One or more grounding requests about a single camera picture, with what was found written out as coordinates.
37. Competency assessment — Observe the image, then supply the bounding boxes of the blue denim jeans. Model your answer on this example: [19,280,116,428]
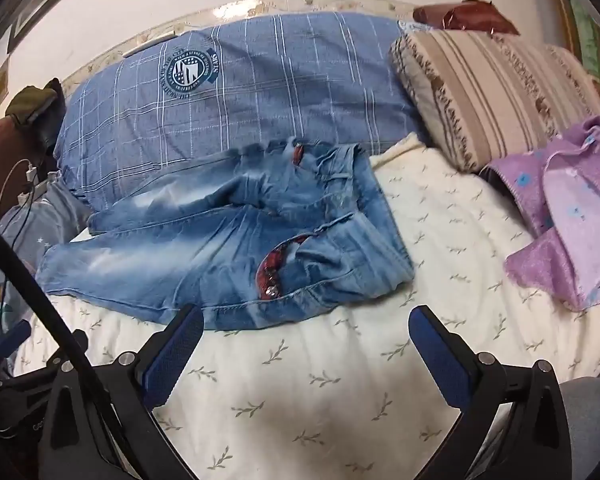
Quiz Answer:
[36,139,414,330]

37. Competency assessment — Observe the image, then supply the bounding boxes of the cream leaf-print blanket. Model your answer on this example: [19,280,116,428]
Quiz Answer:
[11,131,600,480]

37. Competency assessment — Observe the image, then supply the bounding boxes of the purple floral cloth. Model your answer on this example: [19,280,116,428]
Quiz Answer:
[482,115,600,311]

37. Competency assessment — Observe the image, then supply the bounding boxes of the white power strip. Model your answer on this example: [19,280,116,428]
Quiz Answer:
[18,159,59,206]

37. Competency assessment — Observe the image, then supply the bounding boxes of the brown wooden headboard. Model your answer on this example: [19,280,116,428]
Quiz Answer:
[0,117,57,219]

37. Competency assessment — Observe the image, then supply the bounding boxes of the striped beige pillow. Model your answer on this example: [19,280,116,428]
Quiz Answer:
[389,30,600,172]

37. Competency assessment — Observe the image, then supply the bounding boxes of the olive green cap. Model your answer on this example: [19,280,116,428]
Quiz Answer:
[5,78,64,128]

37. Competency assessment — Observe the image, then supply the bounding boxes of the dark red pillow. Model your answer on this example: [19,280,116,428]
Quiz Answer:
[412,0,519,35]

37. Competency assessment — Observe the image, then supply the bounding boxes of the black cable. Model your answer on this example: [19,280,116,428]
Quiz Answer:
[0,179,48,321]

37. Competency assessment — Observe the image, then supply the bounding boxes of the white charger cable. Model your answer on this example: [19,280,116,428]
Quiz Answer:
[0,158,34,221]

